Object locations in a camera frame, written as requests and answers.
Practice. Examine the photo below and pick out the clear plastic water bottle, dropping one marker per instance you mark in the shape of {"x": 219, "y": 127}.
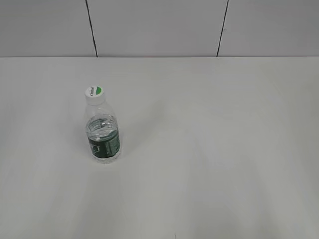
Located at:
{"x": 102, "y": 132}

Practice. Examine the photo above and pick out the white green bottle cap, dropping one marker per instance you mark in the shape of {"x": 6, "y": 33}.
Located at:
{"x": 94, "y": 95}

